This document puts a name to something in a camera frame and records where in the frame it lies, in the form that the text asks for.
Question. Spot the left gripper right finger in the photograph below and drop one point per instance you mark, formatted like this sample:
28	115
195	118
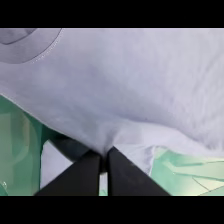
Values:
128	178

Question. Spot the pale lilac T-shirt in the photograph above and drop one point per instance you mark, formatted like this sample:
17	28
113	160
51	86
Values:
126	83

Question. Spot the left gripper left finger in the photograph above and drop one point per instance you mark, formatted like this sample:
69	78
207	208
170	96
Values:
78	178

